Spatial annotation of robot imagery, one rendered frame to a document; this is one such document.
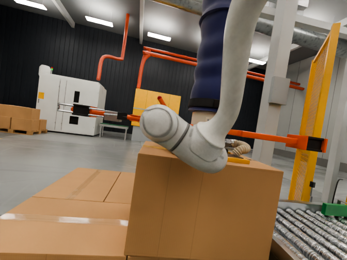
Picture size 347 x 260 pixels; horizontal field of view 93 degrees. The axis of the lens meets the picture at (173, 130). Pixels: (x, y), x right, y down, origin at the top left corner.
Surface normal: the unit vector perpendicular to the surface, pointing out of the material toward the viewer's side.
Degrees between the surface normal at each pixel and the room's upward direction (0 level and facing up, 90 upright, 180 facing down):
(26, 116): 90
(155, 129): 101
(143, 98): 90
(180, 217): 90
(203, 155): 110
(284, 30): 90
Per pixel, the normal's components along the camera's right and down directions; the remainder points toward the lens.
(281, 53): 0.13, 0.06
